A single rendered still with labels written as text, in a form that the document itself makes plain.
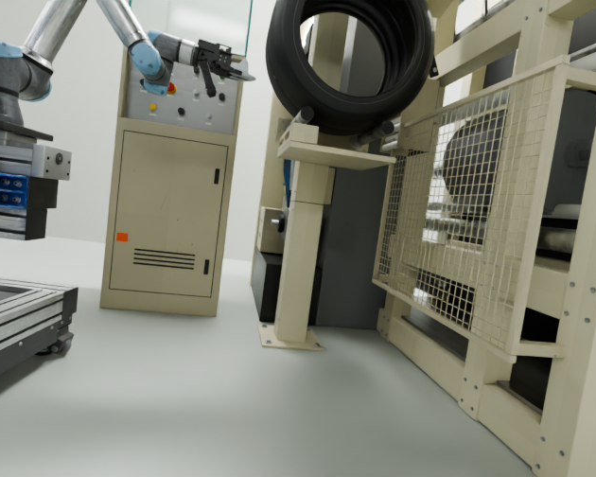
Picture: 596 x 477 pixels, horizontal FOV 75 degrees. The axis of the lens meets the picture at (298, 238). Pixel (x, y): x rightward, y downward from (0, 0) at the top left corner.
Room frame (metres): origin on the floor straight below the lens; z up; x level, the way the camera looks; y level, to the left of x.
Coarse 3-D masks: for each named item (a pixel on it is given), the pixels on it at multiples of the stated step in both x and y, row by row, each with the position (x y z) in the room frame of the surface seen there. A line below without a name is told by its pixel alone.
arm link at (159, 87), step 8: (160, 56) 1.29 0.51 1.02; (168, 64) 1.31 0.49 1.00; (168, 72) 1.31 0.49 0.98; (144, 80) 1.30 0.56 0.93; (152, 80) 1.25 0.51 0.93; (160, 80) 1.27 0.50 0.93; (168, 80) 1.33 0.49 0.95; (144, 88) 1.31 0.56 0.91; (152, 88) 1.29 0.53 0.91; (160, 88) 1.30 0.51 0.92
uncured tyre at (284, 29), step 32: (288, 0) 1.28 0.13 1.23; (320, 0) 1.57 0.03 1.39; (352, 0) 1.59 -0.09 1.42; (384, 0) 1.56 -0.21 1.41; (416, 0) 1.35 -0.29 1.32; (288, 32) 1.28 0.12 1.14; (384, 32) 1.62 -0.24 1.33; (416, 32) 1.37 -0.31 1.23; (288, 64) 1.30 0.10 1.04; (384, 64) 1.64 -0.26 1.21; (416, 64) 1.36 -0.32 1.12; (288, 96) 1.38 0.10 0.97; (320, 96) 1.31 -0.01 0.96; (352, 96) 1.32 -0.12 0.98; (384, 96) 1.34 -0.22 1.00; (416, 96) 1.43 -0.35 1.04; (320, 128) 1.48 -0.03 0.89; (352, 128) 1.39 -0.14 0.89
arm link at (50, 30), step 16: (48, 0) 1.25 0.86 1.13; (64, 0) 1.25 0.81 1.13; (80, 0) 1.28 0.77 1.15; (48, 16) 1.24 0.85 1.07; (64, 16) 1.26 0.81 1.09; (32, 32) 1.24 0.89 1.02; (48, 32) 1.25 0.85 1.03; (64, 32) 1.28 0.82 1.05; (32, 48) 1.24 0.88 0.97; (48, 48) 1.26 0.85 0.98; (32, 64) 1.23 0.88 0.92; (48, 64) 1.27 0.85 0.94; (32, 80) 1.23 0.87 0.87; (48, 80) 1.30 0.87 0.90; (32, 96) 1.27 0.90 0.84
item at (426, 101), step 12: (432, 84) 1.69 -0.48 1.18; (420, 96) 1.68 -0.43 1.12; (432, 96) 1.69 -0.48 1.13; (408, 108) 1.68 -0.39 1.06; (420, 108) 1.69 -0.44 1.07; (432, 108) 1.70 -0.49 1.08; (396, 120) 1.75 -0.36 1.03; (408, 120) 1.68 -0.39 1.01; (408, 132) 1.68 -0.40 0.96; (420, 132) 1.69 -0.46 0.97; (384, 144) 1.86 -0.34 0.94; (396, 144) 1.68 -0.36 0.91; (420, 144) 1.69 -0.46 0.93; (408, 156) 1.89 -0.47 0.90
